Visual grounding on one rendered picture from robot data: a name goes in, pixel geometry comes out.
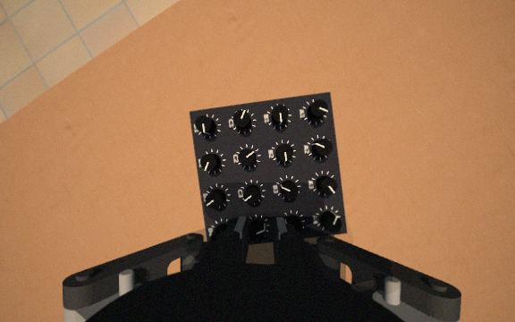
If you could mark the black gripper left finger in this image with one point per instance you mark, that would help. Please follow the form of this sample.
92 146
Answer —
88 291

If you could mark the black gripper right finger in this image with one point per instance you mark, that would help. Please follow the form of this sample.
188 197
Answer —
408 293

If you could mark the black knob box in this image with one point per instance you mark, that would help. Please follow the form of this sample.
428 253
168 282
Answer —
255 162

